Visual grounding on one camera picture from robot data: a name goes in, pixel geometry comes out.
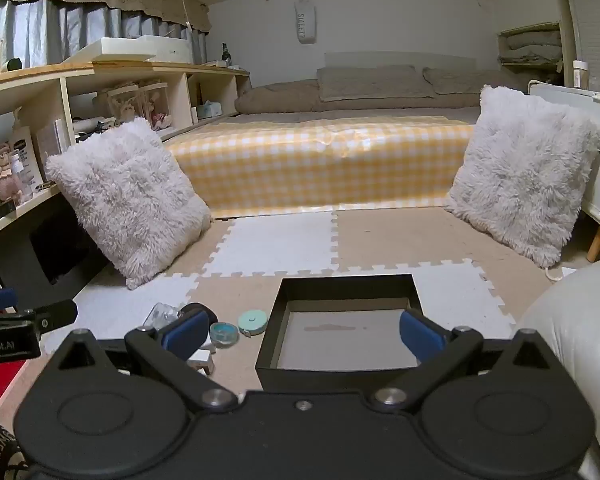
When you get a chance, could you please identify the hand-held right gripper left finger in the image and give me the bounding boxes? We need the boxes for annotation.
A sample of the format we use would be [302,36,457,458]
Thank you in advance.
[50,308,238,413]

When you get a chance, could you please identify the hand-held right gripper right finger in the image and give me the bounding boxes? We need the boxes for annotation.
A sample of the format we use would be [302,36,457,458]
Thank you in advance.
[370,310,561,413]

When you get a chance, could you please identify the small white carton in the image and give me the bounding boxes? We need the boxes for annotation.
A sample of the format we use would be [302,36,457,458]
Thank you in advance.
[187,345,217,376]

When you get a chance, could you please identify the clear plastic blister case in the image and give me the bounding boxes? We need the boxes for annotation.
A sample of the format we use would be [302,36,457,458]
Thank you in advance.
[146,303,181,331]

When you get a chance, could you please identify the black oval case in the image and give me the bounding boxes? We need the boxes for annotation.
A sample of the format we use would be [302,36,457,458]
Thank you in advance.
[179,302,220,328]

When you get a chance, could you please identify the mint round tape measure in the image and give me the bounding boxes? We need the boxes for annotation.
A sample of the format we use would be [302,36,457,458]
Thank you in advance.
[238,309,267,336]

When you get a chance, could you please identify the black box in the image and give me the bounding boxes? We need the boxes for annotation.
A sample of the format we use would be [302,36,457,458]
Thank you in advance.
[255,274,427,392]

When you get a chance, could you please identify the teddy bear figure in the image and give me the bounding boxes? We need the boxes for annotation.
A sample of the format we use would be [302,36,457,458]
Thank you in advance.
[0,142,25,204]

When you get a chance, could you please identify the foam puzzle floor mat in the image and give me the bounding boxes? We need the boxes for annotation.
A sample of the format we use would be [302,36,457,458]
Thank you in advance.
[0,207,556,411]

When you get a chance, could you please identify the fluffy white pillow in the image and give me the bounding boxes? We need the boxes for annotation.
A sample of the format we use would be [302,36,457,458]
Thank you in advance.
[45,116,213,291]
[444,85,600,268]

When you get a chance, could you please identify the white pump bottle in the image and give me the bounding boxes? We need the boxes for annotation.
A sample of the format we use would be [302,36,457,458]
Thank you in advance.
[10,110,44,187]

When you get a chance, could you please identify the white leather cushion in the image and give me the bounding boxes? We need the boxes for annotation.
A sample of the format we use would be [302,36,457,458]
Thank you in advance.
[519,257,600,480]

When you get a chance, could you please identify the upright books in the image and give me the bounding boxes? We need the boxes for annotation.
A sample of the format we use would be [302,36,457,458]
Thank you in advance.
[34,119,65,172]

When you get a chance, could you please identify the yellow checkered bed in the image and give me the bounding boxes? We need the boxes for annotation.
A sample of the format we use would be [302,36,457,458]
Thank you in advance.
[162,120,476,219]

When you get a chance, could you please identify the clear doll display box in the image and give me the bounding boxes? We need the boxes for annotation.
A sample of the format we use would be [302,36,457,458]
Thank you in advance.
[137,80,174,131]
[97,82,142,124]

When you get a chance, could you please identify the grey bed mattress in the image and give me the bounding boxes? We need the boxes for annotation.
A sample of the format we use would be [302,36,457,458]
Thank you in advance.
[195,104,483,127]

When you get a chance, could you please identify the wooden shelf unit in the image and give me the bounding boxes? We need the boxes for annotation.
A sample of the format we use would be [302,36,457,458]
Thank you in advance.
[0,60,251,281]

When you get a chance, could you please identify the white cabinet with wooden legs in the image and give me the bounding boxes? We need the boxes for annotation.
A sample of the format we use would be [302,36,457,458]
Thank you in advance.
[527,80,600,263]

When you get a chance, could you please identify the beige bed pillow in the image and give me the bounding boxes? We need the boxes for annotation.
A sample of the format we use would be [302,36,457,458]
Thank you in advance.
[422,66,527,96]
[316,65,436,102]

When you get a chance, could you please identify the grey curtain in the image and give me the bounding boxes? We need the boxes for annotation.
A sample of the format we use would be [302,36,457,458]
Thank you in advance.
[0,0,211,68]

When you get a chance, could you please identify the white storage box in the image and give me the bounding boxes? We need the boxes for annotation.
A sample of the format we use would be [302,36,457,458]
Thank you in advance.
[60,35,193,66]

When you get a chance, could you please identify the folded beige blankets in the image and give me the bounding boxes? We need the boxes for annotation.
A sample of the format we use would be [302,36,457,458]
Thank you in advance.
[500,30,561,64]

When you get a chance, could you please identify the white window blind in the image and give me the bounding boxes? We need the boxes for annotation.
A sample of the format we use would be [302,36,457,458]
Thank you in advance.
[572,0,600,94]

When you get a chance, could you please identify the wooden wall shelf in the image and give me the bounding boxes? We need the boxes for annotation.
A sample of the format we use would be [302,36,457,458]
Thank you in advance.
[497,22,564,87]

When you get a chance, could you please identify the white fabric wall hanging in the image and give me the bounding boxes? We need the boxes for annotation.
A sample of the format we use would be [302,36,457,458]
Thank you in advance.
[294,0,317,45]

